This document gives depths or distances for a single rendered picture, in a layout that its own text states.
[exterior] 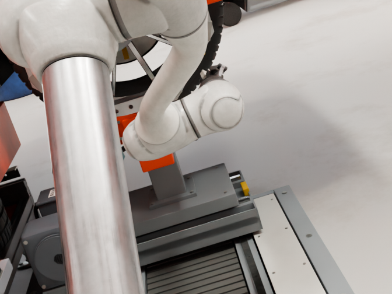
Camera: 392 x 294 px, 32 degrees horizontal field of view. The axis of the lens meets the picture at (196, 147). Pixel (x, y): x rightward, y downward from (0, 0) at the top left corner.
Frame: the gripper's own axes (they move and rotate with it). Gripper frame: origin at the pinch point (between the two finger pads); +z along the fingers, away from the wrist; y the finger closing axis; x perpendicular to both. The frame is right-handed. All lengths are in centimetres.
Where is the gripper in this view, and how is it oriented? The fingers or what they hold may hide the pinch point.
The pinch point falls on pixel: (206, 76)
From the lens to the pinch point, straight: 189.0
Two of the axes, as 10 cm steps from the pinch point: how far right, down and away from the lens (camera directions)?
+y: 4.8, -8.5, -2.3
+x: -8.7, -4.4, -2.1
